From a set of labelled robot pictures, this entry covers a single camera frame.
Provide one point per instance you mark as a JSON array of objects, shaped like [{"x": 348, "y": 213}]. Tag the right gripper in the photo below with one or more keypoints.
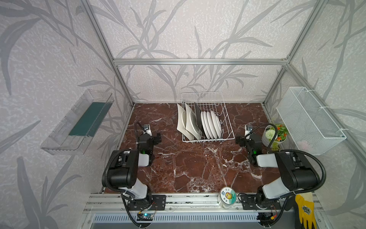
[{"x": 246, "y": 140}]

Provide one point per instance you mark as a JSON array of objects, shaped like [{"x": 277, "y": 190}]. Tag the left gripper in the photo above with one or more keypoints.
[{"x": 151, "y": 138}]

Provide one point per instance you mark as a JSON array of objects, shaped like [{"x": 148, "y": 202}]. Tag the white square plate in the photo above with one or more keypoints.
[
  {"x": 191, "y": 123},
  {"x": 182, "y": 123}
]

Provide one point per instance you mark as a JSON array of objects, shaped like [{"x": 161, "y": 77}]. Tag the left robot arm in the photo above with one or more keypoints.
[{"x": 120, "y": 174}]

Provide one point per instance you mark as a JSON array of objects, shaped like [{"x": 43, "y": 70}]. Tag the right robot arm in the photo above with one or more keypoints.
[{"x": 300, "y": 172}]

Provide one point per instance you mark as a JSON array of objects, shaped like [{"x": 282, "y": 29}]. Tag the potted artificial plant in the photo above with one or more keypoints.
[{"x": 281, "y": 136}]

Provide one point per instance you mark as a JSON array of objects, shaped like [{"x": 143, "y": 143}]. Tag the round white plate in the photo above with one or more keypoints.
[
  {"x": 211, "y": 124},
  {"x": 216, "y": 124},
  {"x": 204, "y": 126},
  {"x": 207, "y": 125}
]

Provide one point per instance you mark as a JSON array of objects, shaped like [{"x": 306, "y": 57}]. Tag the black square plate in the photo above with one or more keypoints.
[{"x": 199, "y": 119}]

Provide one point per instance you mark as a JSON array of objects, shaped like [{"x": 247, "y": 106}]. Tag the green sponge mat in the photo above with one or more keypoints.
[{"x": 90, "y": 121}]

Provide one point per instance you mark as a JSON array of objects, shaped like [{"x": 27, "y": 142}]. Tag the right circuit board wiring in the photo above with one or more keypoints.
[{"x": 266, "y": 219}]

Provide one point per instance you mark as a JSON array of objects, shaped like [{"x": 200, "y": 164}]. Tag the left circuit board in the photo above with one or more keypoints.
[{"x": 145, "y": 216}]

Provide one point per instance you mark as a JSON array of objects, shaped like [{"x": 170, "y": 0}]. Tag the yellow work glove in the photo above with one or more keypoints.
[{"x": 304, "y": 211}]

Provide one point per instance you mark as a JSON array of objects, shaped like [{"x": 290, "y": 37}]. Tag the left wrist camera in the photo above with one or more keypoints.
[{"x": 147, "y": 129}]

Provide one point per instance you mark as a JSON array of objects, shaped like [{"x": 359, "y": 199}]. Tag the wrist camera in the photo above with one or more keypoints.
[
  {"x": 248, "y": 130},
  {"x": 147, "y": 129}
]

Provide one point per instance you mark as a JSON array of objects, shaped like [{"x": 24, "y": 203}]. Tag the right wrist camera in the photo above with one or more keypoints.
[{"x": 248, "y": 130}]

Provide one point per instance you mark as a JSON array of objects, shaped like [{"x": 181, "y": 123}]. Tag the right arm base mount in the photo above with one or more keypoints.
[{"x": 258, "y": 202}]

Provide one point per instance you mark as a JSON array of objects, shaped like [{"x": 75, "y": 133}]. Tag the white wire dish rack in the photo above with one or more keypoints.
[{"x": 210, "y": 101}]

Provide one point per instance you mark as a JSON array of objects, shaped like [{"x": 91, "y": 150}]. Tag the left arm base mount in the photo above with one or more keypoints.
[{"x": 154, "y": 202}]

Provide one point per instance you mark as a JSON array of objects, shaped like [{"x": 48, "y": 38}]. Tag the white mesh wall basket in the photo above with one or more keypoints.
[{"x": 311, "y": 127}]

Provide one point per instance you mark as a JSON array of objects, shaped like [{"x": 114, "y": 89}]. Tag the clear plastic wall shelf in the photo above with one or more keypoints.
[{"x": 59, "y": 142}]

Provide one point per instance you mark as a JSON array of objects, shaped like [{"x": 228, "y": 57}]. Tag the aluminium frame rail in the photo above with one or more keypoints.
[{"x": 200, "y": 61}]

